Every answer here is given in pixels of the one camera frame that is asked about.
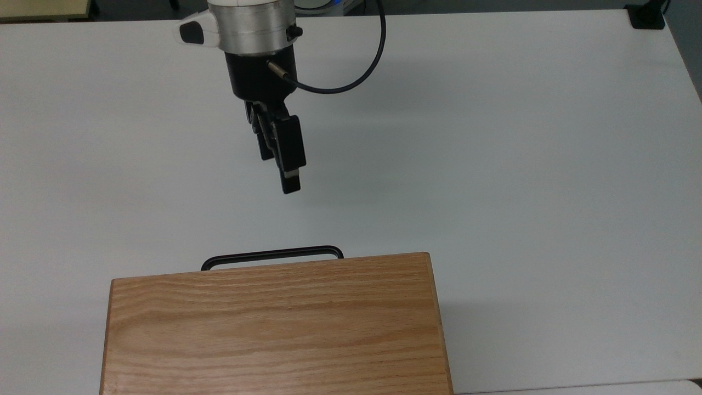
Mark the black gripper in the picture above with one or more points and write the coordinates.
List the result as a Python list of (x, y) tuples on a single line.
[(255, 77)]

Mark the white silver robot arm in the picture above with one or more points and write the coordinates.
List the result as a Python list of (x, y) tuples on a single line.
[(249, 27)]

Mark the white blue round device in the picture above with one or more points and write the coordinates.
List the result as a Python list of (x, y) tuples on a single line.
[(329, 4)]

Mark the oak wooden cabinet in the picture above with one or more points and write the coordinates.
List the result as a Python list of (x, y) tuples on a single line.
[(274, 329)]

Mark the yellowish wooden table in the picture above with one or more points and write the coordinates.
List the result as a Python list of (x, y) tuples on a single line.
[(44, 8)]

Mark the black table clamp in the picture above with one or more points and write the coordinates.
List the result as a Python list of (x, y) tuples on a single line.
[(646, 15)]

